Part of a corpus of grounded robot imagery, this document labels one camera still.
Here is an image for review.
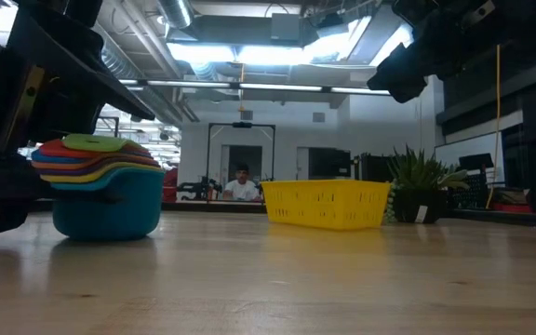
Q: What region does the yellow hanging cable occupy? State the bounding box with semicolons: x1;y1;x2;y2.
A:
484;44;503;209

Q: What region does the orange measuring cup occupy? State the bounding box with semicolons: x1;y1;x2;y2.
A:
31;155;160;171

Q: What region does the potted succulent plant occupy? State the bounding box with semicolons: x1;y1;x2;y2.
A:
383;144;470;225

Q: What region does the round silver air duct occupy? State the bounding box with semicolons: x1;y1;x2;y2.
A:
155;0;194;30

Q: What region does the red measuring cup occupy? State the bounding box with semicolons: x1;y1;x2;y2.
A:
38;139;153;159

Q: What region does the purple measuring cup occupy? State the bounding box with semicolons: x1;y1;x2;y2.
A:
34;160;162;177

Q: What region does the bright ceiling light panel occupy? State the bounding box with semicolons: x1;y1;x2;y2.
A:
165;40;306;66

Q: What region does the yellow measuring cup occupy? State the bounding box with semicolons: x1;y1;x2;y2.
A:
39;162;165;184

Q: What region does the green measuring cup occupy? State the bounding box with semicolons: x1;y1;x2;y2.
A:
61;133;132;153

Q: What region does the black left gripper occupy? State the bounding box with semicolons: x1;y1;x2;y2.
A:
0;7;156;241

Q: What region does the yellow plastic basket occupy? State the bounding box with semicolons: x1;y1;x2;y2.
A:
261;180;393;232

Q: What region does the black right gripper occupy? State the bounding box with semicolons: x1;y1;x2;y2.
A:
367;0;536;104

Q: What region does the red chair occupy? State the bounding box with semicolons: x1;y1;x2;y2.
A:
163;167;180;203

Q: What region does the grey ceiling box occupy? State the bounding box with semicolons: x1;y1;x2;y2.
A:
270;12;302;42

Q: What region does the black pegboard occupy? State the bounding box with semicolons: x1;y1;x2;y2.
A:
449;174;489;209

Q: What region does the person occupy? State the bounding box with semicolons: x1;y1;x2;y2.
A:
223;162;262;202

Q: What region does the black rig frame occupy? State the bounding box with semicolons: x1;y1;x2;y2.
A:
207;122;276;182
94;115;120;141

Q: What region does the red crate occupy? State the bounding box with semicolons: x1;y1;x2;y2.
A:
490;200;535;214

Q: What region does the small black monitor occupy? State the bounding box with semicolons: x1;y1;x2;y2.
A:
458;153;495;172

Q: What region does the teal measuring cup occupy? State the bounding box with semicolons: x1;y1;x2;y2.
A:
49;167;166;242

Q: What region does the long linear ceiling light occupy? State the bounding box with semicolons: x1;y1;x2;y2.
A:
118;77;393;97

